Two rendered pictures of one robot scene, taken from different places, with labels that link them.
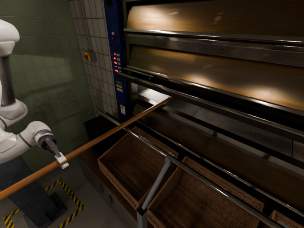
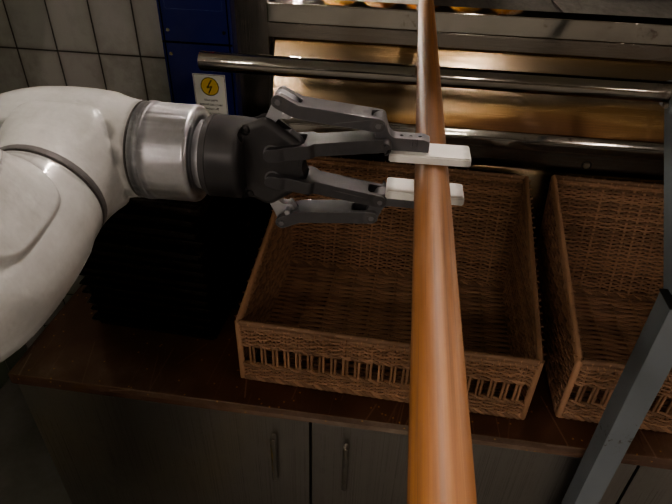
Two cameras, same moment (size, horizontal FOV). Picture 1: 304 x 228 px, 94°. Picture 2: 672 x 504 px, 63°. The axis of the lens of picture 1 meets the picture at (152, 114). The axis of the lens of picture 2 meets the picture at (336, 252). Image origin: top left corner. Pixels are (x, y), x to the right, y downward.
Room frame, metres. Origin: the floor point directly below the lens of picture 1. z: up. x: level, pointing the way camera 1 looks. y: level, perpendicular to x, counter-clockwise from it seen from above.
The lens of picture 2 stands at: (0.13, 0.75, 1.42)
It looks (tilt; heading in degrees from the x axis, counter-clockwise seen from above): 35 degrees down; 326
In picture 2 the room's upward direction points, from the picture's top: 2 degrees clockwise
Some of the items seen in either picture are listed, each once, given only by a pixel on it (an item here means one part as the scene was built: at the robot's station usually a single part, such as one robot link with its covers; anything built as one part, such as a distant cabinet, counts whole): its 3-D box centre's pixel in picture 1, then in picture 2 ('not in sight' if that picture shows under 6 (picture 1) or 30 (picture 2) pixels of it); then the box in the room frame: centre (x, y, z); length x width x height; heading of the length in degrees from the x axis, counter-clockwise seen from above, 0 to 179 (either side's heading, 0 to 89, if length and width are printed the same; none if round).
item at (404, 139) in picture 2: (57, 152); (400, 131); (0.48, 0.46, 1.23); 0.05 x 0.01 x 0.03; 50
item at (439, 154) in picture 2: (60, 157); (429, 153); (0.46, 0.44, 1.21); 0.07 x 0.03 x 0.01; 50
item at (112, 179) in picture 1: (137, 161); (394, 269); (0.84, 0.13, 0.72); 0.56 x 0.49 x 0.28; 47
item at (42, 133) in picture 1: (45, 139); (178, 152); (0.61, 0.61, 1.20); 0.09 x 0.06 x 0.09; 140
